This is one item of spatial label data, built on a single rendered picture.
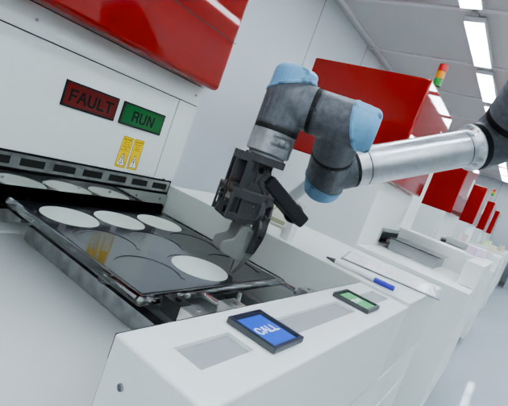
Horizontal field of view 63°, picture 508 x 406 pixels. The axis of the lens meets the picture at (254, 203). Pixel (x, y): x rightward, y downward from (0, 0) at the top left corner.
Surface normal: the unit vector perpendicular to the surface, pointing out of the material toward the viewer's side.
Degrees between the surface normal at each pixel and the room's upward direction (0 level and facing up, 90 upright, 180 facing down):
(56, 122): 90
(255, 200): 90
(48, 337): 0
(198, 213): 90
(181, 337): 0
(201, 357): 0
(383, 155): 64
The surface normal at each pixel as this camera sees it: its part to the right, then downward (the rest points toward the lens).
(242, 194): 0.39, 0.26
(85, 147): 0.77, 0.35
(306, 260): -0.54, -0.09
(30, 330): 0.34, -0.93
